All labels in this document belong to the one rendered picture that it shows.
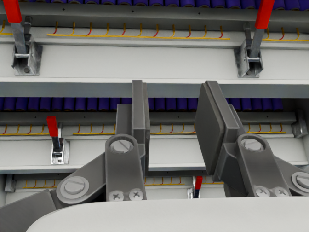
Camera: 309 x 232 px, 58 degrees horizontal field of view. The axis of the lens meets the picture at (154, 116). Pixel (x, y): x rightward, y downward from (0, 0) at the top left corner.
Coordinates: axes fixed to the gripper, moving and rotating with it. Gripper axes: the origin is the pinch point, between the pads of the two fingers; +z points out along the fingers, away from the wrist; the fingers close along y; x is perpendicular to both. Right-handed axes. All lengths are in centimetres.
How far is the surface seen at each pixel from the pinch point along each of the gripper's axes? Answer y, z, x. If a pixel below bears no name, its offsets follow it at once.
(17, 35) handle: -14.3, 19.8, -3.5
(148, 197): 2, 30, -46
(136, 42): -1.5, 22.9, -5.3
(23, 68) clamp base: -14.7, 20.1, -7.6
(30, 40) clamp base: -13.4, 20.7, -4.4
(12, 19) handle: -14.3, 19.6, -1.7
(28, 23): -14.1, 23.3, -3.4
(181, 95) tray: 4.6, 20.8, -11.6
